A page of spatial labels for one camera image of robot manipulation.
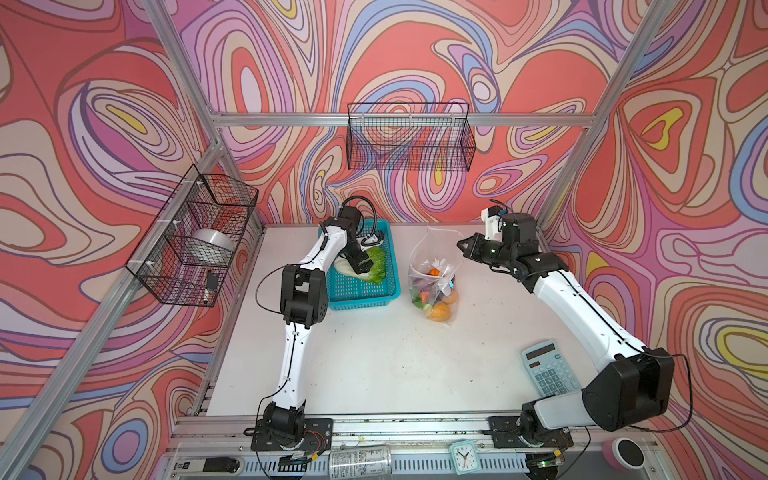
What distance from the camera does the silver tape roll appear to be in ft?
2.31

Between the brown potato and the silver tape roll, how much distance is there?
0.58 meters

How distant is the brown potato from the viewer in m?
0.90
